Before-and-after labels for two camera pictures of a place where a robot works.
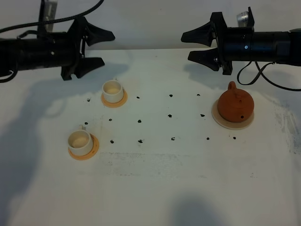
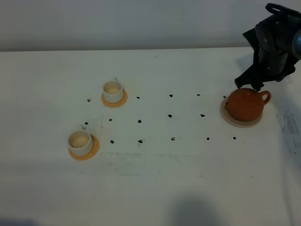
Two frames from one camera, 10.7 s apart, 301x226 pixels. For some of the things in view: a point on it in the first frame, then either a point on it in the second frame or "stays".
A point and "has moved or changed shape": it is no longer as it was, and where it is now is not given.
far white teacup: (113, 91) stays
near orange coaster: (95, 148) stays
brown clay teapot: (234, 105) has moved or changed shape
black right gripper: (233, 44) → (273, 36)
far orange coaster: (114, 104) stays
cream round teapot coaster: (226, 124) → (230, 119)
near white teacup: (80, 141) stays
